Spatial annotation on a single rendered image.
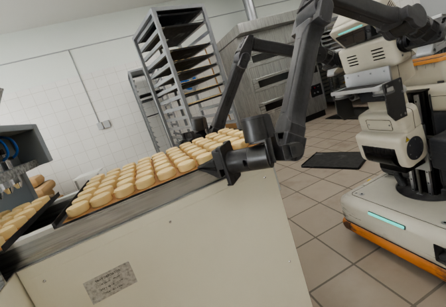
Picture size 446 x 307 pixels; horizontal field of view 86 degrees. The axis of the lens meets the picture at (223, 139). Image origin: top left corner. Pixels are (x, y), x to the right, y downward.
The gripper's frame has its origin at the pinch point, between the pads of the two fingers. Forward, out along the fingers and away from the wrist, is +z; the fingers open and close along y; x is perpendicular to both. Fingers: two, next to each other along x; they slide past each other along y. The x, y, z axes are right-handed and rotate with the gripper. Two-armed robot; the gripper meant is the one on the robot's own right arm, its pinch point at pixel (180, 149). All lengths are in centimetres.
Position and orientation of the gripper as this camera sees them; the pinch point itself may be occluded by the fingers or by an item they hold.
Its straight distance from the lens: 101.9
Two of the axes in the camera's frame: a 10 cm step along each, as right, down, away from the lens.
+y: -2.9, -9.4, -1.9
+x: 8.7, -1.8, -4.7
